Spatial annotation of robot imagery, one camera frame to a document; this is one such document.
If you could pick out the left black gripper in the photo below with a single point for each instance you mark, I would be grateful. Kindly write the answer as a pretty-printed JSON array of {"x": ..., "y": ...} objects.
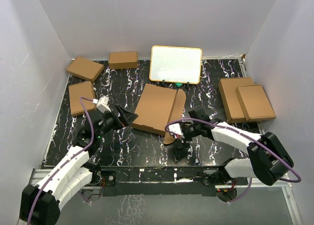
[{"x": 120, "y": 117}]

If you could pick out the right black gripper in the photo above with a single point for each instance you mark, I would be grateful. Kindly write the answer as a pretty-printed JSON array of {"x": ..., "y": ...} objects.
[{"x": 178, "y": 141}]

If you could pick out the large cardboard box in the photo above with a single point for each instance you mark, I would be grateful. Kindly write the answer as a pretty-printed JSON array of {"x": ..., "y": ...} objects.
[
  {"x": 227, "y": 88},
  {"x": 157, "y": 107}
]

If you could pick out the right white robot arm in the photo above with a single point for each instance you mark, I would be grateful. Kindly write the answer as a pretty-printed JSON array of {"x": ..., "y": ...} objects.
[{"x": 268, "y": 161}]

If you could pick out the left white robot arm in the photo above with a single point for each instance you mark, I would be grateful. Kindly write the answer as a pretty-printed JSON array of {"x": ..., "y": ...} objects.
[{"x": 41, "y": 204}]

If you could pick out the folded cardboard box back left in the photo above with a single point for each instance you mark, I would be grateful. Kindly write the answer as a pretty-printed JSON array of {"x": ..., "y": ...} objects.
[{"x": 85, "y": 68}]

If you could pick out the folded cardboard box back centre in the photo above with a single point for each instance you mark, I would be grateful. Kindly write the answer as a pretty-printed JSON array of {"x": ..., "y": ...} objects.
[{"x": 123, "y": 60}]

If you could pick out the small folded cardboard box right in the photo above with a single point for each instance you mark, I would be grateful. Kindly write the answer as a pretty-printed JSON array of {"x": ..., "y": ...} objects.
[{"x": 254, "y": 103}]

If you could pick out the black base bar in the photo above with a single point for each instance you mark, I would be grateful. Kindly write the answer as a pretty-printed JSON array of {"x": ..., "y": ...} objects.
[{"x": 207, "y": 181}]

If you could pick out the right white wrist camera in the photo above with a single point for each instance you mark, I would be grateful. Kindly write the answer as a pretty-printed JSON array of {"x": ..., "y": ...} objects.
[{"x": 175, "y": 131}]

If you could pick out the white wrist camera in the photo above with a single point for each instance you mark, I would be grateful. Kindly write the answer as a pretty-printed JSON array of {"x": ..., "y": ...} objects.
[
  {"x": 175, "y": 131},
  {"x": 102, "y": 104}
]

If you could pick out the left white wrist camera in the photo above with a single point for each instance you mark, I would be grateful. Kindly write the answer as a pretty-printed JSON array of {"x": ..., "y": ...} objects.
[{"x": 102, "y": 104}]

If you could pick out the white board with yellow frame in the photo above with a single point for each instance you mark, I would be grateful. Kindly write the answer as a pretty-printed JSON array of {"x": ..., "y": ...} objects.
[{"x": 175, "y": 64}]

